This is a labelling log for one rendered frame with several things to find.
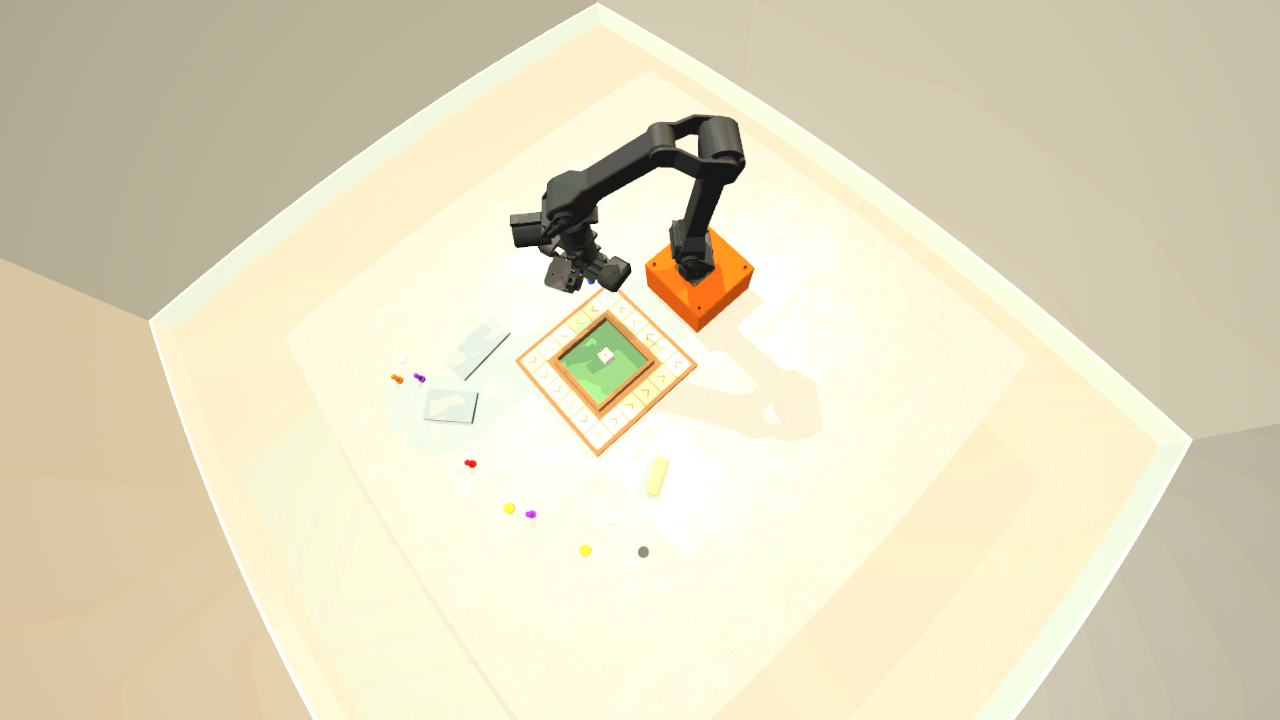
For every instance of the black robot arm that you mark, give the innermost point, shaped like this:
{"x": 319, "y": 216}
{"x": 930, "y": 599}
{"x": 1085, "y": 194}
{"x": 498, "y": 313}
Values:
{"x": 569, "y": 205}

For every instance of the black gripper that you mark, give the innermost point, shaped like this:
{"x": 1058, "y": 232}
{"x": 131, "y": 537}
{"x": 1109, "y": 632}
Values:
{"x": 609, "y": 274}

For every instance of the pale yellow flat bar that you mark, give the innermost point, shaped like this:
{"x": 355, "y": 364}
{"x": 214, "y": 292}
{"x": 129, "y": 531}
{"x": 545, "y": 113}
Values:
{"x": 657, "y": 475}

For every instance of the pale yellow flat rectangle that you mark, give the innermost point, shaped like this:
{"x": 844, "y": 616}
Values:
{"x": 529, "y": 265}

